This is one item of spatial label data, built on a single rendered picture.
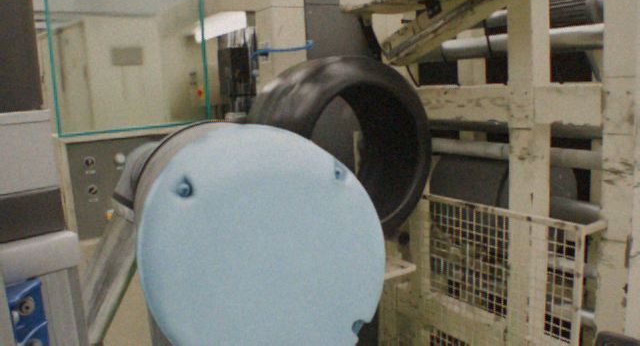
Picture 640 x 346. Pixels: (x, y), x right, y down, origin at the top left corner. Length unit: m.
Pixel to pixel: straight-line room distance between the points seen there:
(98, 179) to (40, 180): 1.41
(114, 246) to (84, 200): 1.00
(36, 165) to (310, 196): 0.39
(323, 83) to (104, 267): 0.77
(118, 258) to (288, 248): 0.79
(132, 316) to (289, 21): 1.19
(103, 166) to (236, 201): 1.78
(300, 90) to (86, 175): 0.87
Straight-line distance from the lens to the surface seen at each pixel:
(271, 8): 1.86
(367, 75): 1.56
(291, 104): 1.46
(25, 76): 0.59
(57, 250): 0.58
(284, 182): 0.24
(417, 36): 1.84
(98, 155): 2.00
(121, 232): 1.01
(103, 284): 1.03
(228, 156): 0.24
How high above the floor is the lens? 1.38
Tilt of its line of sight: 9 degrees down
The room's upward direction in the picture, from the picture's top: 3 degrees counter-clockwise
